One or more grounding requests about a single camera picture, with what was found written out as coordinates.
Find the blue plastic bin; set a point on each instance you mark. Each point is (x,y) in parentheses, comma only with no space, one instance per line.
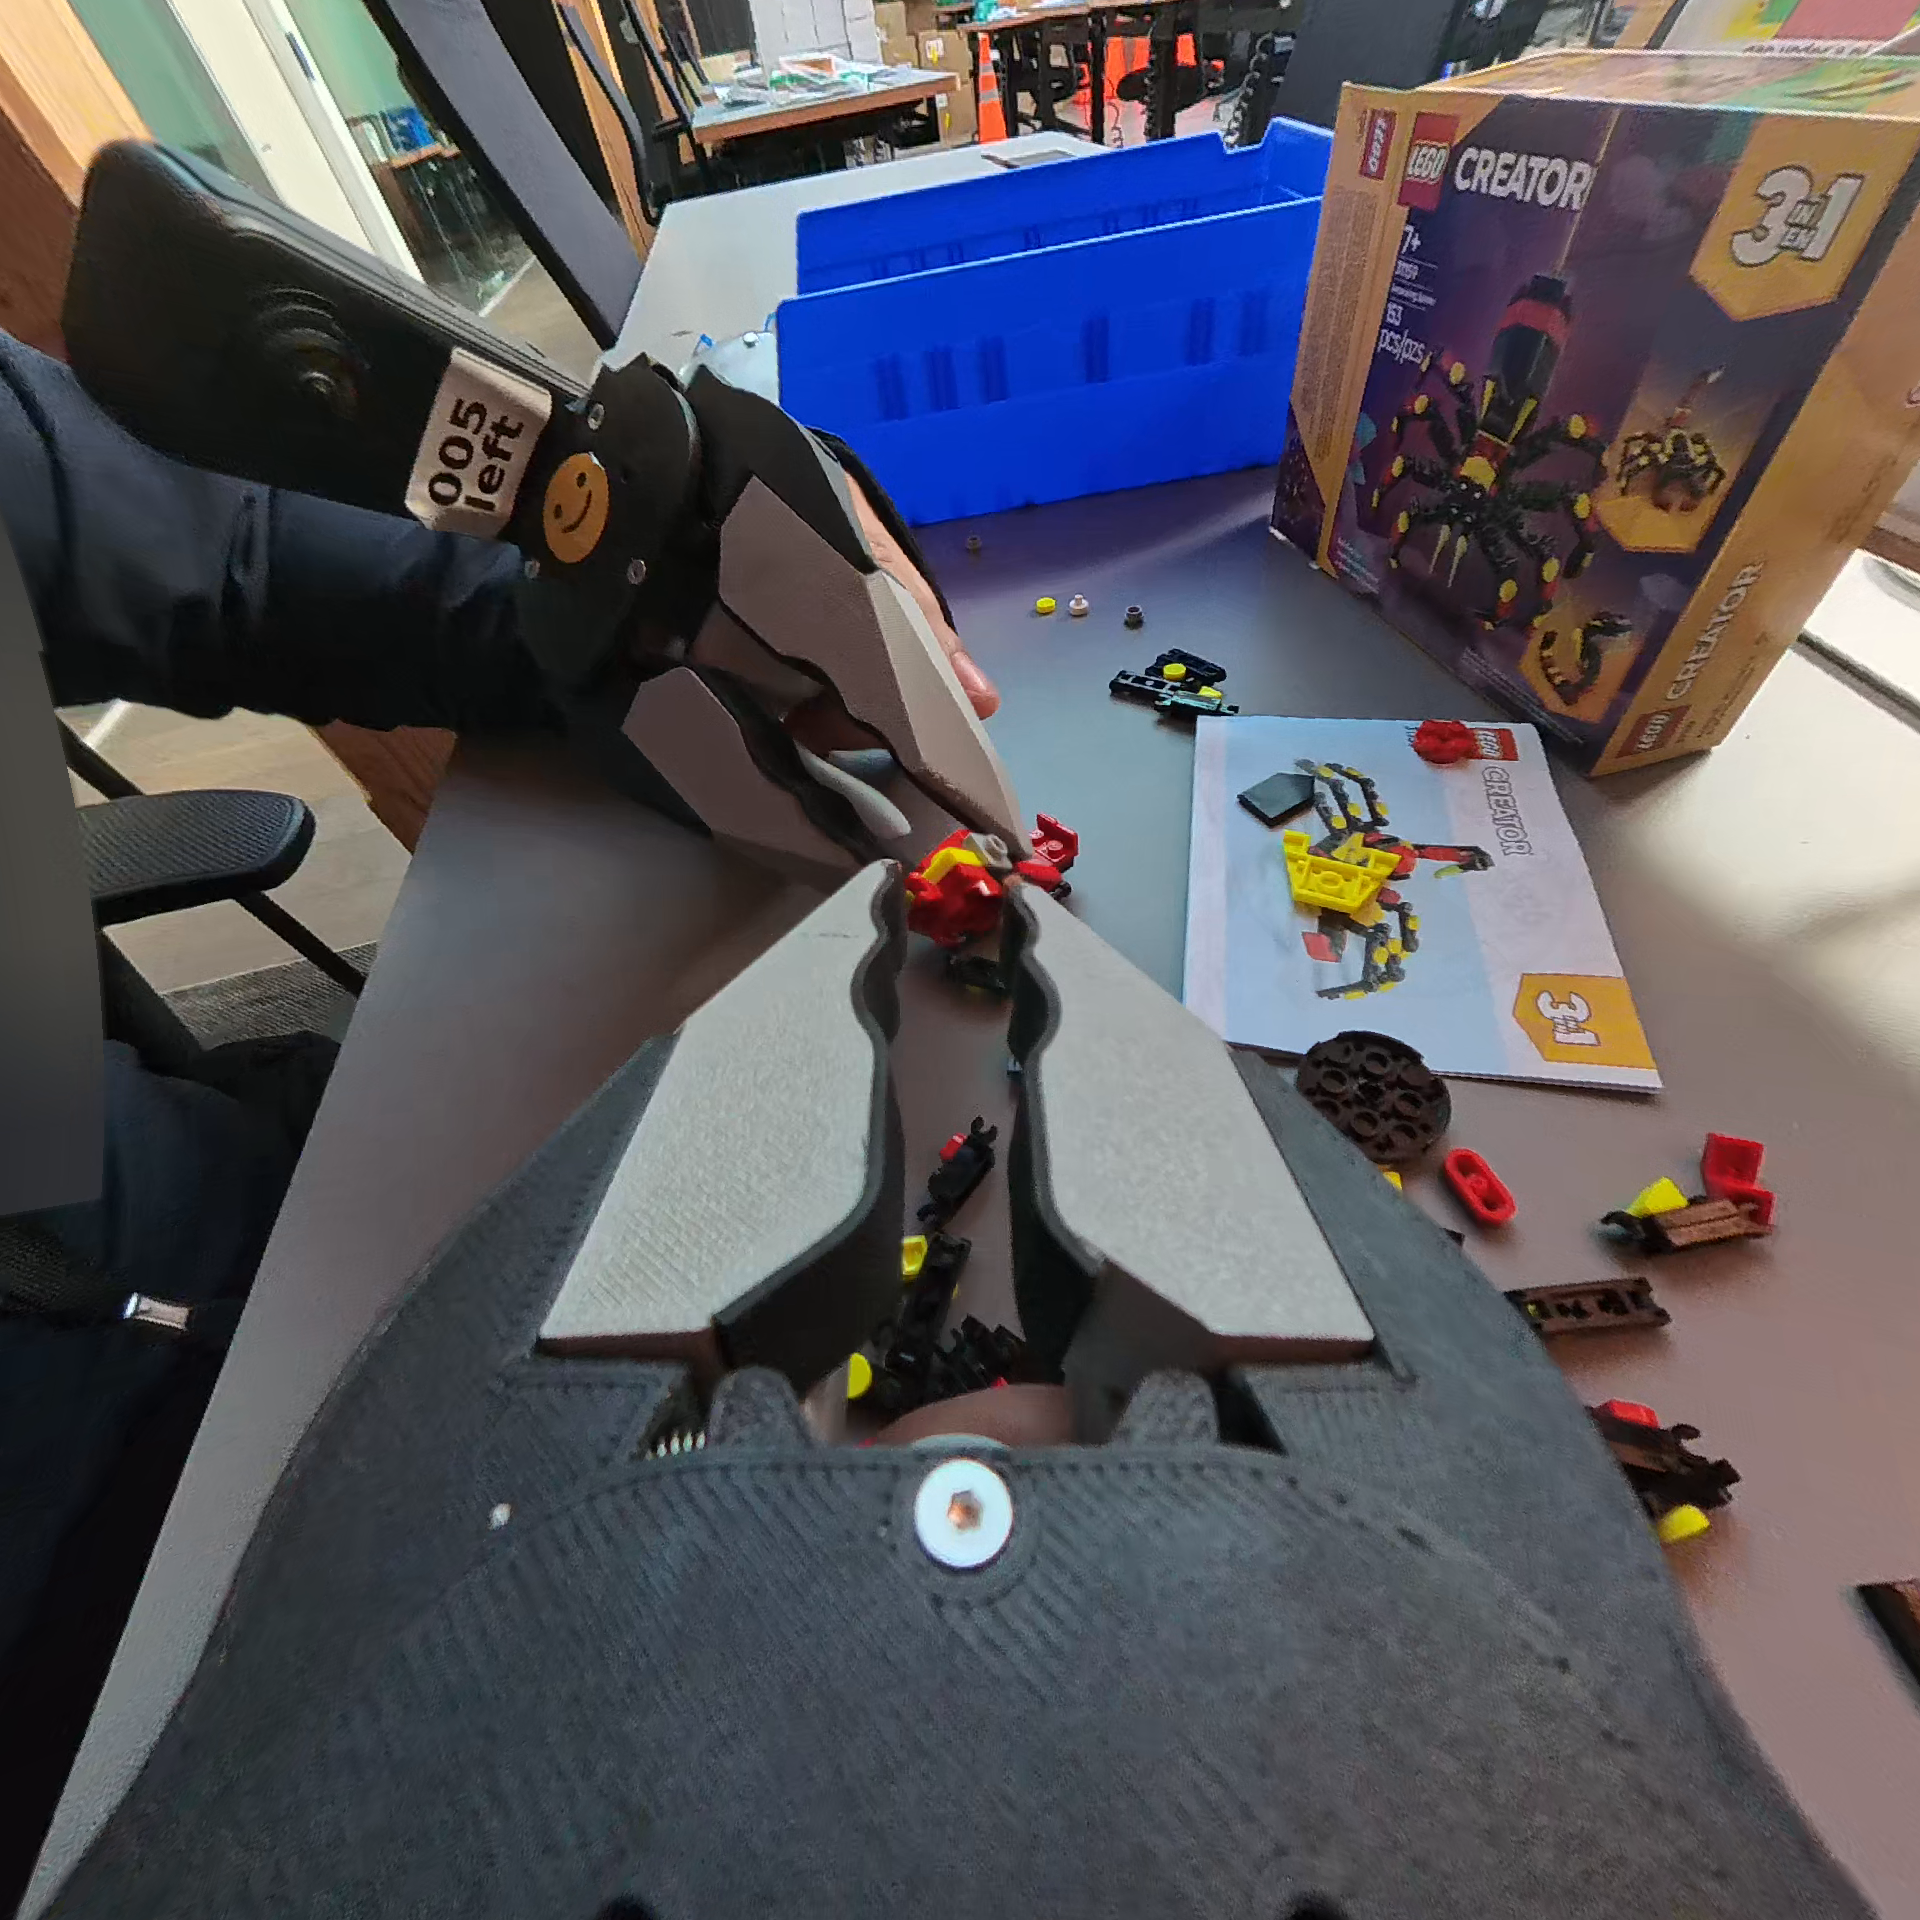
(1020,333)

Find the person's left hand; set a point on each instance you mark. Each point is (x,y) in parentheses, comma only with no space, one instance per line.
(914,585)

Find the person's left forearm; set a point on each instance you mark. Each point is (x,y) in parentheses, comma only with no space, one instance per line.
(211,573)

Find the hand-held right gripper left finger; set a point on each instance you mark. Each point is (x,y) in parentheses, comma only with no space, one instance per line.
(721,1188)

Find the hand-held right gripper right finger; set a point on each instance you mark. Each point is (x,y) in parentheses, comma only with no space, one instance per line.
(1200,1188)

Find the black office chair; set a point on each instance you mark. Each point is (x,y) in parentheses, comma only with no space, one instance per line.
(151,871)

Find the red yellow black lego model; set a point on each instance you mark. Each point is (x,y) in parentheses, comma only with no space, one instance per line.
(976,885)

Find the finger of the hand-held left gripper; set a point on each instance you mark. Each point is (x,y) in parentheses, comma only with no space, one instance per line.
(737,766)
(871,661)

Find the open spider instruction booklet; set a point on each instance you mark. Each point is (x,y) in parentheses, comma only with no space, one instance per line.
(1411,902)

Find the pile of lego pieces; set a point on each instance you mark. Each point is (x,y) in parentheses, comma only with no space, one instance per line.
(1375,1095)

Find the purple lego set box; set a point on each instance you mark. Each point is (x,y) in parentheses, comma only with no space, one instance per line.
(1592,392)

